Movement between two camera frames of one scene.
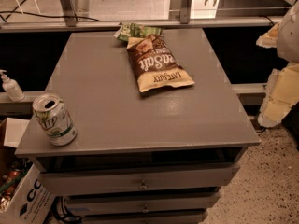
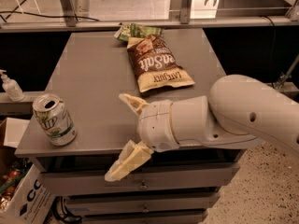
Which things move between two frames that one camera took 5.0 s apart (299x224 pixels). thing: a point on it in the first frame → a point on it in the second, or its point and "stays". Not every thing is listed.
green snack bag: [126, 31] stays
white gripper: [290, 36] → [154, 125]
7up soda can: [52, 116] stays
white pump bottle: [10, 88] stays
